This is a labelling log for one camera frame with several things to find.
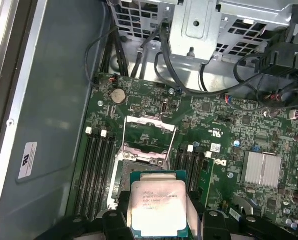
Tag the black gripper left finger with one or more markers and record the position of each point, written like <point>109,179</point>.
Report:
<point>89,230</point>

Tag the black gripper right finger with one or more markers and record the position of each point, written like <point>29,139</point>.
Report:
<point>226,227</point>

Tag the silver CPU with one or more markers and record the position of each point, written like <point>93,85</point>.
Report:
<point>158,207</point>

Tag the metal socket cover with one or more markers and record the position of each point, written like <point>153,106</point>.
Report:
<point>141,120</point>

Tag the CPU socket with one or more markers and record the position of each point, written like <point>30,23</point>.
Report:
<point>125,175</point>

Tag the green RAM stick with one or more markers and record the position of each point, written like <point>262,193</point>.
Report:
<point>205,177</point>

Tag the silver chipset heatsink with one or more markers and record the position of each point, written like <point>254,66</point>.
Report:
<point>261,167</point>

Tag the white case sticker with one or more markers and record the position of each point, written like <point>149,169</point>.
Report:
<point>27,160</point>

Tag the green motherboard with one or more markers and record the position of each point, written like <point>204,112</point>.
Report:
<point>213,120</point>

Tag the silver USB port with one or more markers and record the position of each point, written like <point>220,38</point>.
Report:
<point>164,107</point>

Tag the black PC case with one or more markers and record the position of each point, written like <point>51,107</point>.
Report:
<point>51,100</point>

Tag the coin cell battery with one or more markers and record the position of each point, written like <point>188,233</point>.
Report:
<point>118,96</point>

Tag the metal drive cage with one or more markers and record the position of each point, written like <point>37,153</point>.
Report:
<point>193,25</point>

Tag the black plastic bracket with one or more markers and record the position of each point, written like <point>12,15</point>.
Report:
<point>283,55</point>

